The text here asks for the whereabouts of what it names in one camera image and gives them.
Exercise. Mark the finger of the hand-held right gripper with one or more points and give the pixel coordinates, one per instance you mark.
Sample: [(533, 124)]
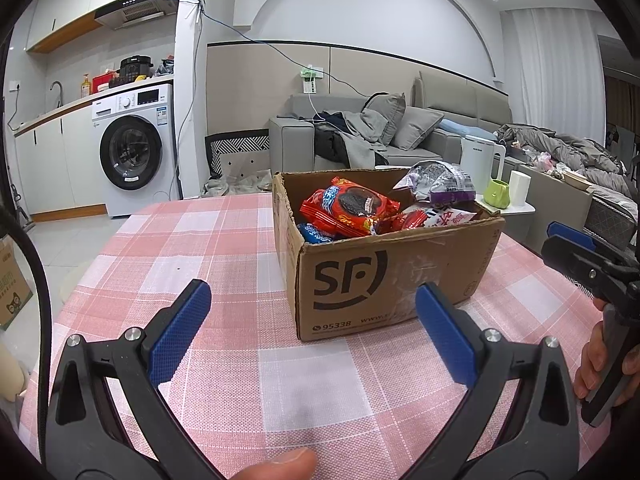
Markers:
[(570, 235), (570, 262)]

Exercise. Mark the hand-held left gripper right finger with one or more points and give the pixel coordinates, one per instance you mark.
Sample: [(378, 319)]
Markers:
[(445, 335)]

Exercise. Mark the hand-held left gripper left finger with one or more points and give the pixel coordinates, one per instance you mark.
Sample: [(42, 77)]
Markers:
[(180, 332)]

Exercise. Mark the brown cardboard box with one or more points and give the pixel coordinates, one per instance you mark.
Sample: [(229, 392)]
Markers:
[(350, 290)]

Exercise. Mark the white red snack bag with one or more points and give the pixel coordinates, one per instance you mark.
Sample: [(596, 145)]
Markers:
[(445, 217)]

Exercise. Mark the purple snack bag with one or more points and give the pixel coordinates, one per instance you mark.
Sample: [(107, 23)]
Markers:
[(440, 180)]

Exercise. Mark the blue cookie packet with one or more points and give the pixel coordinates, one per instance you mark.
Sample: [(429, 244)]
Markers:
[(312, 234)]

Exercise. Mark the person's right hand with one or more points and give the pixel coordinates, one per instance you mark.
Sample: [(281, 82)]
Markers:
[(590, 360)]

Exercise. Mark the person's left hand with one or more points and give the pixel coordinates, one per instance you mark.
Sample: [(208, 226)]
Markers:
[(285, 465)]

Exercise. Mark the grey bed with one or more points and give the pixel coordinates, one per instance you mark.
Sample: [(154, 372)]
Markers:
[(555, 205)]

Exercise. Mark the white side table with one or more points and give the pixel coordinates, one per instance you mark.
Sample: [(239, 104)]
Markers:
[(522, 211)]

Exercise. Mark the white paper roll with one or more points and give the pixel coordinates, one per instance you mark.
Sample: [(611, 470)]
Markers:
[(519, 187)]

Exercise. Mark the pink checked tablecloth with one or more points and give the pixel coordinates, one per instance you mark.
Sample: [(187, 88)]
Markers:
[(200, 260)]

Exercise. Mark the green cup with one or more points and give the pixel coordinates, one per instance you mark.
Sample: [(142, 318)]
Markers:
[(496, 195)]

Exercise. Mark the grey duvet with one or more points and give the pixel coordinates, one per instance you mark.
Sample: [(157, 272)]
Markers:
[(565, 147)]

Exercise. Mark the white electric kettle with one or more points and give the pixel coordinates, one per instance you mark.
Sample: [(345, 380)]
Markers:
[(475, 162)]

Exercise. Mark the white curtain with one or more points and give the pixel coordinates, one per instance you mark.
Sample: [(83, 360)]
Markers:
[(550, 65)]

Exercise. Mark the cream round container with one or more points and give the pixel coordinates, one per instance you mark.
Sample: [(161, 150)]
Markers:
[(12, 372)]

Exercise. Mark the cardboard box with print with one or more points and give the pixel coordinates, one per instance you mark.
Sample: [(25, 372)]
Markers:
[(12, 285)]

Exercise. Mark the grey pillow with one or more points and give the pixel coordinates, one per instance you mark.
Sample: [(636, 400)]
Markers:
[(382, 117), (417, 127)]

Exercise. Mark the patterned fabric box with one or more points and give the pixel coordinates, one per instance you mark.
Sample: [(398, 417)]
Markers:
[(240, 155)]

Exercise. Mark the floor mop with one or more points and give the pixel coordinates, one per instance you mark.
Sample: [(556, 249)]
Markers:
[(22, 210)]

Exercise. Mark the grey jacket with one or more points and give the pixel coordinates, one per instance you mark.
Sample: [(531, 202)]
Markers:
[(362, 145)]

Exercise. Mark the white counter cabinet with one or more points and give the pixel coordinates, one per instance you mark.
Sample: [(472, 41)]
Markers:
[(55, 160)]

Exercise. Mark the grey sofa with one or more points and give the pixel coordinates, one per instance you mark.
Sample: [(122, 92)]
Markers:
[(290, 145)]

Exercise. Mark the dark clothes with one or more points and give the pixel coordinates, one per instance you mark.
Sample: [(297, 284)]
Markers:
[(330, 140)]

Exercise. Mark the white washing machine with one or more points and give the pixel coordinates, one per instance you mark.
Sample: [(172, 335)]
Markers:
[(130, 105)]

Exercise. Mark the red box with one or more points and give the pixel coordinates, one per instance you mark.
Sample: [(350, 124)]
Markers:
[(103, 83)]

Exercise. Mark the yellow bottle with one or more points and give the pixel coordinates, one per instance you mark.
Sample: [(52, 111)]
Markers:
[(85, 87)]

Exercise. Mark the grey bag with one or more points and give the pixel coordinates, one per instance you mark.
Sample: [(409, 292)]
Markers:
[(165, 66)]

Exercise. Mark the black pressure cooker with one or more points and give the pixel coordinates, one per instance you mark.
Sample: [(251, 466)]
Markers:
[(135, 67)]

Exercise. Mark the metal faucet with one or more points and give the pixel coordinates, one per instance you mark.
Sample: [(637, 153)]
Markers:
[(57, 91)]

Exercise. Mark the black range hood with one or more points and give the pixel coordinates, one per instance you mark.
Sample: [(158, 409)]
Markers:
[(135, 10)]

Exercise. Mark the white upper cabinet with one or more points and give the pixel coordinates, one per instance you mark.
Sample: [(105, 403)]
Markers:
[(70, 5)]

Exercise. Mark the white wall power strip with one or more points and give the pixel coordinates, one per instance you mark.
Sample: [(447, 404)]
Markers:
[(307, 79)]

